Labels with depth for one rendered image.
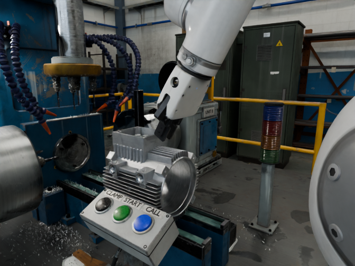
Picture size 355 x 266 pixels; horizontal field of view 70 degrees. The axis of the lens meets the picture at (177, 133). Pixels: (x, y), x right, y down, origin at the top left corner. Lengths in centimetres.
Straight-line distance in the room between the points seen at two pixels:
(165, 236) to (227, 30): 35
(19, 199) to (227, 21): 62
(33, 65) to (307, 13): 512
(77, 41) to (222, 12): 56
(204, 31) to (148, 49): 687
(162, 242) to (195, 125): 83
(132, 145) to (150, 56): 663
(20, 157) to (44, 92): 43
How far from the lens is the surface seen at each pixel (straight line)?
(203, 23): 47
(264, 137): 82
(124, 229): 44
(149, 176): 62
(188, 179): 75
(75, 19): 92
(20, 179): 73
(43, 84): 111
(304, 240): 94
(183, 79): 48
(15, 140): 75
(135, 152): 68
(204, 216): 74
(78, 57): 89
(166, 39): 697
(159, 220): 43
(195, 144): 122
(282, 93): 365
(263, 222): 94
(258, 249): 85
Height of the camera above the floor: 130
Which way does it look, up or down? 13 degrees down
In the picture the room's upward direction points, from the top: straight up
